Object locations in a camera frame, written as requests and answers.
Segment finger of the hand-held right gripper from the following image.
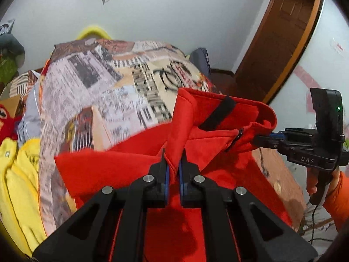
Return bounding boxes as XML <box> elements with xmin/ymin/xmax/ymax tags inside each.
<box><xmin>252</xmin><ymin>136</ymin><xmax>292</xmax><ymax>156</ymax></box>
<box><xmin>269</xmin><ymin>128</ymin><xmax>319</xmax><ymax>142</ymax></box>

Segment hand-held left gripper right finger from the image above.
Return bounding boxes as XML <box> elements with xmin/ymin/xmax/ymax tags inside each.
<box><xmin>178</xmin><ymin>149</ymin><xmax>318</xmax><ymax>262</ymax></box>

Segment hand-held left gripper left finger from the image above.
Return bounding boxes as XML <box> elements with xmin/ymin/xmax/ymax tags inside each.
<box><xmin>32</xmin><ymin>149</ymin><xmax>171</xmax><ymax>262</ymax></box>

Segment red zip jacket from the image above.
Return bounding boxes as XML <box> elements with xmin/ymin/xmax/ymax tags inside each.
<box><xmin>55</xmin><ymin>87</ymin><xmax>293</xmax><ymax>262</ymax></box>

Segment person's right forearm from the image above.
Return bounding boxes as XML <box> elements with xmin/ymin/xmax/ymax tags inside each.
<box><xmin>322</xmin><ymin>169</ymin><xmax>349</xmax><ymax>233</ymax></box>

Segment person's right hand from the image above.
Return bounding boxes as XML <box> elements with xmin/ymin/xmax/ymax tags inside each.
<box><xmin>306</xmin><ymin>166</ymin><xmax>319</xmax><ymax>195</ymax></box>

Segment white sliding door pink hearts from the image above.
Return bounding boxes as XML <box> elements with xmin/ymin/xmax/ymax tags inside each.
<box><xmin>269</xmin><ymin>0</ymin><xmax>349</xmax><ymax>148</ymax></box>

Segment brown wooden door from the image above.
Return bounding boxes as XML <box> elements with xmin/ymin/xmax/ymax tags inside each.
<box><xmin>234</xmin><ymin>0</ymin><xmax>319</xmax><ymax>102</ymax></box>

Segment wooden wardrobe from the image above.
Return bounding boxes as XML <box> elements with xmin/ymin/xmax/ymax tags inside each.
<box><xmin>263</xmin><ymin>0</ymin><xmax>326</xmax><ymax>105</ymax></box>

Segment small white red label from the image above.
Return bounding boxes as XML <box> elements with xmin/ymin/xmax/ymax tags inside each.
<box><xmin>332</xmin><ymin>39</ymin><xmax>347</xmax><ymax>55</ymax></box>

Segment newspaper printed blanket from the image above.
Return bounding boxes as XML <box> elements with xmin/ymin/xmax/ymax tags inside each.
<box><xmin>38</xmin><ymin>40</ymin><xmax>307</xmax><ymax>236</ymax></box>

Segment dark grey backpack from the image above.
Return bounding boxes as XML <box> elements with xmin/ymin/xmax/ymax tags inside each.
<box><xmin>190</xmin><ymin>48</ymin><xmax>211</xmax><ymax>76</ymax></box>

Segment yellow garment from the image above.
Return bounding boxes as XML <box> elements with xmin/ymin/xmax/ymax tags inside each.
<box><xmin>0</xmin><ymin>138</ymin><xmax>47</xmax><ymax>255</ymax></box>

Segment grey satin cloth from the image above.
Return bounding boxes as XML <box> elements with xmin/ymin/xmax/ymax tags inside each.
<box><xmin>18</xmin><ymin>71</ymin><xmax>42</xmax><ymax>143</ymax></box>

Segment yellow curved headboard piece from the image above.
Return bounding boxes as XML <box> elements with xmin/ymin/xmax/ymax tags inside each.
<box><xmin>76</xmin><ymin>26</ymin><xmax>113</xmax><ymax>40</ymax></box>

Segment red plush toy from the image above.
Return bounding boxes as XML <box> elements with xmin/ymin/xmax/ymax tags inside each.
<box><xmin>0</xmin><ymin>104</ymin><xmax>22</xmax><ymax>142</ymax></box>

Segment printed pillow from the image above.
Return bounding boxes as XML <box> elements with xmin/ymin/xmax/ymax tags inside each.
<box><xmin>1</xmin><ymin>70</ymin><xmax>41</xmax><ymax>100</ymax></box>

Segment green camouflage bag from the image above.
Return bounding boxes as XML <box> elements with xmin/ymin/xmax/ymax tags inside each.
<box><xmin>0</xmin><ymin>57</ymin><xmax>18</xmax><ymax>88</ymax></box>

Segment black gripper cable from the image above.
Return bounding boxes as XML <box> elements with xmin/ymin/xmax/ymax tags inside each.
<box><xmin>308</xmin><ymin>204</ymin><xmax>319</xmax><ymax>245</ymax></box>

